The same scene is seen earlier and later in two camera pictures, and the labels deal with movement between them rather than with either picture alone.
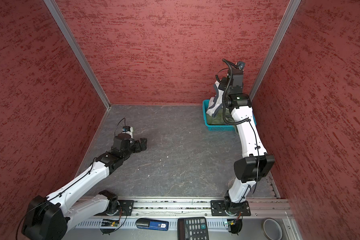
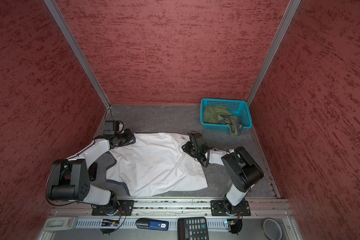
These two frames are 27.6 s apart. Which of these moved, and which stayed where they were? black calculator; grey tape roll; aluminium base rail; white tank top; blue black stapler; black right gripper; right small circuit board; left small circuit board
Moved: black right gripper; white tank top
Stayed: grey tape roll; left small circuit board; blue black stapler; black calculator; aluminium base rail; right small circuit board
